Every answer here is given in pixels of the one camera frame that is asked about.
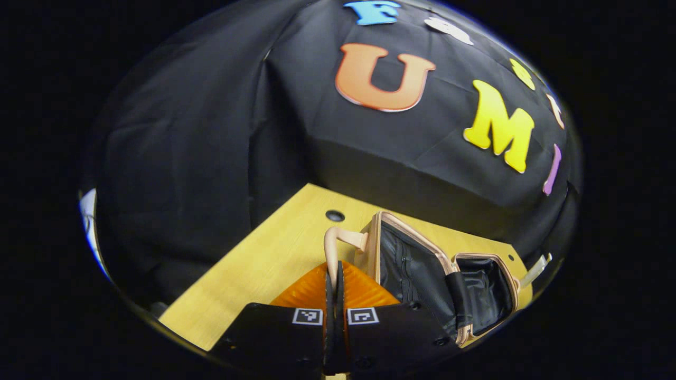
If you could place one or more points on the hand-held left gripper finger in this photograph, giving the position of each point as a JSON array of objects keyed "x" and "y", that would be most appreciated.
[
  {"x": 341, "y": 327},
  {"x": 330, "y": 327}
]

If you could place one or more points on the beige suitcase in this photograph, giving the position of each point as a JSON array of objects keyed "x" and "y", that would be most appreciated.
[{"x": 417, "y": 264}]

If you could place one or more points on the black round table grommet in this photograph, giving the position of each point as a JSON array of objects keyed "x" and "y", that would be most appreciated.
[{"x": 335, "y": 215}]

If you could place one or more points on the black backdrop cloth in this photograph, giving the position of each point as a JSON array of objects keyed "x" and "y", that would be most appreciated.
[{"x": 211, "y": 132}]

